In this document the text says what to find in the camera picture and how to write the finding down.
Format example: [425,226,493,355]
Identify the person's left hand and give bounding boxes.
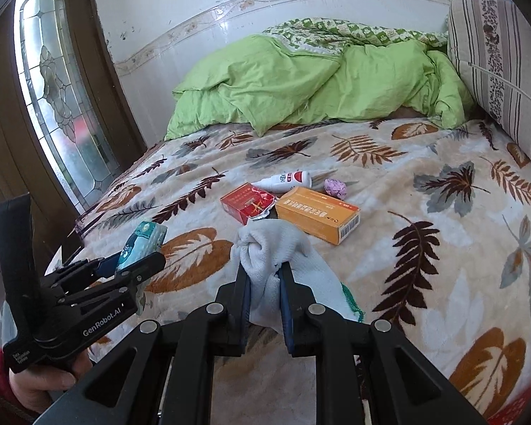
[9,349,93,414]

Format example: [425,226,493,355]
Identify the white bottle with red label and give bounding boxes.
[251,170,313,194]

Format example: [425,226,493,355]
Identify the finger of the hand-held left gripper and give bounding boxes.
[62,252,166,315]
[46,257,118,285]

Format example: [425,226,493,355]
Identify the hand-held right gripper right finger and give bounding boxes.
[278,262,487,425]

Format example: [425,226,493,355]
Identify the striped floral cushion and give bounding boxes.
[447,0,531,182]

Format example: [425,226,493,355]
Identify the green quilt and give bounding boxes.
[165,18,476,141]

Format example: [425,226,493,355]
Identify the teal tissue pack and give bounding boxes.
[115,222,169,272]

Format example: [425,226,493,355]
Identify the leaf print fleece blanket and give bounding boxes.
[44,117,531,425]

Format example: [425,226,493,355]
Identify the wooden door with stained glass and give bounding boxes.
[0,0,147,266]

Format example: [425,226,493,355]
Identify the red cigarette box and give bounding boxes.
[220,183,276,226]

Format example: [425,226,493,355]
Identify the orange medicine box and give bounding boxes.
[275,187,360,246]

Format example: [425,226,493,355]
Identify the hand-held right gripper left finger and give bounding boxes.
[35,262,253,425]

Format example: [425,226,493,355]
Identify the purple paper ball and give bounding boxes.
[324,178,348,200]

